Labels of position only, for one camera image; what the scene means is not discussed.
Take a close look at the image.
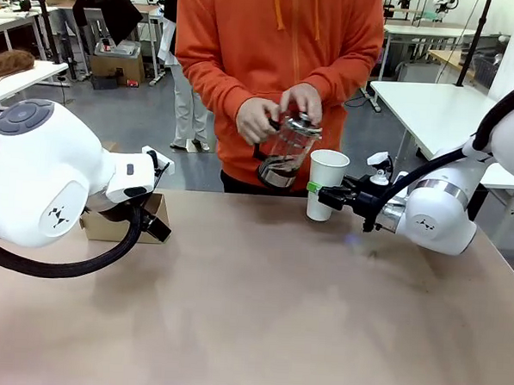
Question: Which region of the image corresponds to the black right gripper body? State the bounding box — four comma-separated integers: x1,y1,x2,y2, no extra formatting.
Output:
344,175,391,233

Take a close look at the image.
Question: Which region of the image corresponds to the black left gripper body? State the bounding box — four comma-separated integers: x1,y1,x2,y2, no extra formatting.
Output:
139,193,157,218

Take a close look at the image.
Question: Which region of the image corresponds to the white paper cup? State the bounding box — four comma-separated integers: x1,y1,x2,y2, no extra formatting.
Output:
305,149,351,224

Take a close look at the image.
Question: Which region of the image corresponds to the brown cardboard cup carrier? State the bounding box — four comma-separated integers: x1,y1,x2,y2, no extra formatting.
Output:
77,189,174,245

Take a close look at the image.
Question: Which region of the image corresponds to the glass french press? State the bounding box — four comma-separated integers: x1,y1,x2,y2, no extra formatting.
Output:
251,109,323,192

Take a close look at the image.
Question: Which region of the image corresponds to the person's left forearm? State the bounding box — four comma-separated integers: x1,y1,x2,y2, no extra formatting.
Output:
314,53,384,118

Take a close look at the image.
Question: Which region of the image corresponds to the person's right forearm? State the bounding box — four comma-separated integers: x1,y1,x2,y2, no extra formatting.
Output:
170,45,259,115

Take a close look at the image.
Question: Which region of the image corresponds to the person's left hand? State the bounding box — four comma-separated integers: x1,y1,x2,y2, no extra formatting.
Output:
280,82,325,125

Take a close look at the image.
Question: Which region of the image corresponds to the person's right hand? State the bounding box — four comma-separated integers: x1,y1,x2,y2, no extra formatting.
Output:
234,96,285,147

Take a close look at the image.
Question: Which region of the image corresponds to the person in white trousers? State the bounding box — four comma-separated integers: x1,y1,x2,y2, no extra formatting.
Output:
152,0,219,153

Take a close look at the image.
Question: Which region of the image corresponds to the large white side table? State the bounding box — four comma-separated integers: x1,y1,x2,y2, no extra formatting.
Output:
363,78,514,190

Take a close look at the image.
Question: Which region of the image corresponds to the cardboard box on floor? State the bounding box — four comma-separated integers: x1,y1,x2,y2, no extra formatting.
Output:
88,45,147,88

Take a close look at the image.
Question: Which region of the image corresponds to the clear plastic container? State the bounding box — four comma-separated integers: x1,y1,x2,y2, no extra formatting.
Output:
93,38,142,59

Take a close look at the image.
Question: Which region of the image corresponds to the person in orange hoodie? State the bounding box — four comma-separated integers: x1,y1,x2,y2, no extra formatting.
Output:
166,0,387,202

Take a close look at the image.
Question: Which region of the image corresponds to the white background desk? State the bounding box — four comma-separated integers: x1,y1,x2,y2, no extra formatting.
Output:
379,22,478,87

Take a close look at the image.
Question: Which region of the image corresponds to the white workbench table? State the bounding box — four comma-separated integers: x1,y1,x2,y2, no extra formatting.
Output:
0,58,70,115

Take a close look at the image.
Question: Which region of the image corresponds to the black stand pole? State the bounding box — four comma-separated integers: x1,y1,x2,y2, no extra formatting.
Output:
455,0,495,89

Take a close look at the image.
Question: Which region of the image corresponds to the brown furry item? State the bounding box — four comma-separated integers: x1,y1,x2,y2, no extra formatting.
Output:
0,48,37,85

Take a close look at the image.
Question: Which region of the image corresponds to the black hanging cloth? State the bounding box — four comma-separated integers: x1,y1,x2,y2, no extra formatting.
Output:
70,0,146,47

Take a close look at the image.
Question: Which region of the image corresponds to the black tripod pole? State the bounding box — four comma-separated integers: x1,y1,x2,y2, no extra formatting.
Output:
28,0,66,65

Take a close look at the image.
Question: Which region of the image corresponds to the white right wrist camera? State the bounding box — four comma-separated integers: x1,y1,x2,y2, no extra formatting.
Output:
365,150,394,186

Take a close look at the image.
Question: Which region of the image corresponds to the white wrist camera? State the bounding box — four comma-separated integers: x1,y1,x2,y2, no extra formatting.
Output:
365,150,394,186
140,145,176,175

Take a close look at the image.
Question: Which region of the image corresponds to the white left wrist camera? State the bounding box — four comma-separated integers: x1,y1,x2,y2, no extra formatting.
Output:
140,145,176,175

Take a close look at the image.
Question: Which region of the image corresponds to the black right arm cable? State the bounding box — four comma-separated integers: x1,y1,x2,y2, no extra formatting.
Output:
362,65,514,240

